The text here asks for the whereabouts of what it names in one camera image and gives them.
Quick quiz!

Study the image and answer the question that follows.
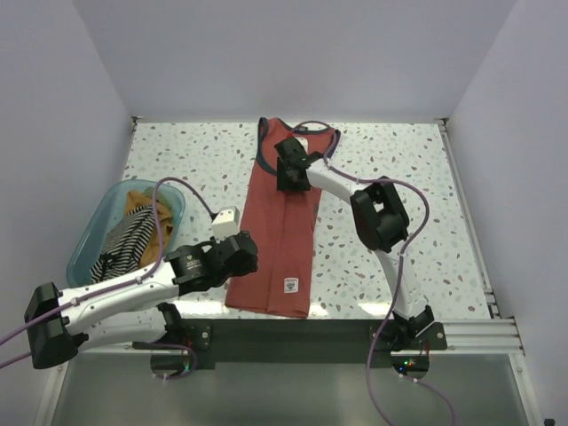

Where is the red tank top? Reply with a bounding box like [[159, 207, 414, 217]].
[[225, 117, 341, 319]]

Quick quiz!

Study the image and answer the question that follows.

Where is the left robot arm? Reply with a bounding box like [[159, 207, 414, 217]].
[[24, 231, 258, 369]]

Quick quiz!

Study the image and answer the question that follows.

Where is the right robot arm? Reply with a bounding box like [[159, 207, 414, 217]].
[[275, 137, 434, 350]]

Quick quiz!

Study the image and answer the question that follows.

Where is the black white striped tank top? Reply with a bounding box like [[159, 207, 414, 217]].
[[90, 211, 142, 283]]

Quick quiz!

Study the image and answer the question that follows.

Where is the mustard yellow tank top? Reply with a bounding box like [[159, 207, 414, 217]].
[[124, 190, 175, 268]]

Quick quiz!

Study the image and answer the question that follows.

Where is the teal plastic basket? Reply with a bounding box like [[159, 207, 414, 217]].
[[67, 179, 185, 288]]

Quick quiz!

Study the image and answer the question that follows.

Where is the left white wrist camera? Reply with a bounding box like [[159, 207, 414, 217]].
[[211, 206, 241, 241]]

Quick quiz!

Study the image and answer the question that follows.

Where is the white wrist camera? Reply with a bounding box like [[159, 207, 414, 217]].
[[296, 136, 309, 153], [211, 206, 241, 241]]

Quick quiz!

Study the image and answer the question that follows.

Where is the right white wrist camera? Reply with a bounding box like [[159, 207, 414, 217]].
[[296, 136, 309, 153]]

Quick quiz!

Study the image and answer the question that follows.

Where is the aluminium frame rail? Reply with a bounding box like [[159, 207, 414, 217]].
[[55, 115, 527, 356]]

